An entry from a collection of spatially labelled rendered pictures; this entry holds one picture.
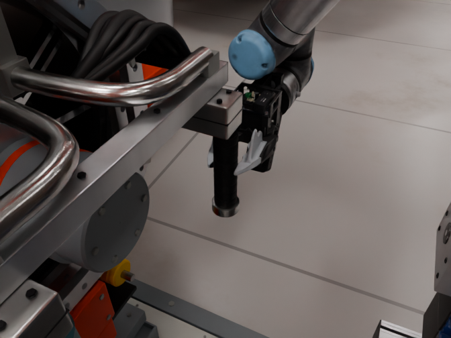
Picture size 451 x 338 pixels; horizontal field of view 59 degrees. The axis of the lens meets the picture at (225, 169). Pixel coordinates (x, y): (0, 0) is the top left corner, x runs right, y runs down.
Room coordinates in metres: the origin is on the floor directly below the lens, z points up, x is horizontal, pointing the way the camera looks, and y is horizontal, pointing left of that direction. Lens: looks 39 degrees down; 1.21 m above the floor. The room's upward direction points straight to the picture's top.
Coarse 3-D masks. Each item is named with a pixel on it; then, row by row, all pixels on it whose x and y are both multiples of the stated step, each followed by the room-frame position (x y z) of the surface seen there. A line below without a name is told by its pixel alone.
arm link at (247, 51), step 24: (288, 0) 0.57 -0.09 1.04; (312, 0) 0.55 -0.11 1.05; (336, 0) 0.55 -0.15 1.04; (264, 24) 0.59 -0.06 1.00; (288, 24) 0.56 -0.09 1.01; (312, 24) 0.57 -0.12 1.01; (240, 48) 0.58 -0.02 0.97; (264, 48) 0.57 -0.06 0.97; (288, 48) 0.58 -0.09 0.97; (240, 72) 0.58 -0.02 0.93; (264, 72) 0.56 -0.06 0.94
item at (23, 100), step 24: (0, 0) 0.59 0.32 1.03; (24, 0) 0.57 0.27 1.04; (24, 24) 0.65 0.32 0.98; (48, 24) 0.61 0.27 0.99; (24, 48) 0.70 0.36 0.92; (48, 48) 0.61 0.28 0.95; (72, 48) 0.63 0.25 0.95; (24, 96) 0.54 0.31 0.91; (72, 120) 0.67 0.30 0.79; (96, 120) 0.65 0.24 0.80; (96, 144) 0.63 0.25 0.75; (48, 264) 0.46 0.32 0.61
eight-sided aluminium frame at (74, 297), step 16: (32, 0) 0.53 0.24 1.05; (48, 0) 0.51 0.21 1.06; (64, 0) 0.52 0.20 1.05; (80, 0) 0.55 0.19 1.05; (96, 0) 0.57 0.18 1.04; (48, 16) 0.56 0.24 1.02; (64, 16) 0.57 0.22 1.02; (80, 16) 0.54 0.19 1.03; (96, 16) 0.56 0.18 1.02; (80, 32) 0.59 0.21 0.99; (128, 64) 0.61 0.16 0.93; (112, 80) 0.63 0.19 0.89; (128, 80) 0.61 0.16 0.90; (112, 112) 0.63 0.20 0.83; (128, 112) 0.61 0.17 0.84; (112, 128) 0.63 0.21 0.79; (64, 272) 0.44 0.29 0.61; (80, 272) 0.43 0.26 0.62; (64, 288) 0.40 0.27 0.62; (80, 288) 0.41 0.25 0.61; (64, 304) 0.38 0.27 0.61
